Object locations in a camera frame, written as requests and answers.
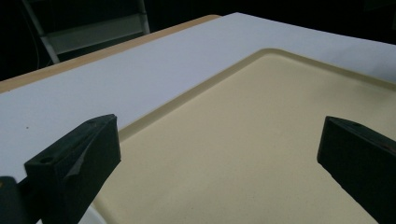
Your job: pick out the grey metal chair frame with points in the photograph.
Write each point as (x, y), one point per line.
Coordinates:
(90, 31)

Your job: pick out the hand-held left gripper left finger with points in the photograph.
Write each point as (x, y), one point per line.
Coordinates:
(77, 165)

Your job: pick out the cream plastic tray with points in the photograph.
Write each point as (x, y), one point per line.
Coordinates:
(249, 149)

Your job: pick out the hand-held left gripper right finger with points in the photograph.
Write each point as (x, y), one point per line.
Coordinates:
(361, 158)

